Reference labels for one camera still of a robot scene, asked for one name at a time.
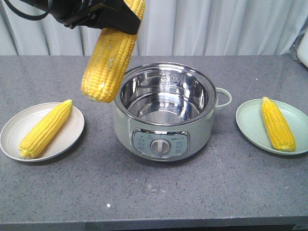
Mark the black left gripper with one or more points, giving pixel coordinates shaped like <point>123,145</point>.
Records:
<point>97,14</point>

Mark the yellow corn cob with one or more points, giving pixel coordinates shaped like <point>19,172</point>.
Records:
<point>278,131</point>
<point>44,131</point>
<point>109,61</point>

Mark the grey curtain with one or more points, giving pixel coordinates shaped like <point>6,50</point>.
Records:
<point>171,27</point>

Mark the green electric cooking pot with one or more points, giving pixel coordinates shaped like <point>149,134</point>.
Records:
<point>165,111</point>

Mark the beige round plate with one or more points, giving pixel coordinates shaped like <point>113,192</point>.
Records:
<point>20,124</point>

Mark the green round plate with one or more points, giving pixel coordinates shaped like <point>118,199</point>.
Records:
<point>250,123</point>

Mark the white blender appliance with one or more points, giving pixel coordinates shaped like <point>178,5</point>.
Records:
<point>299,48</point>

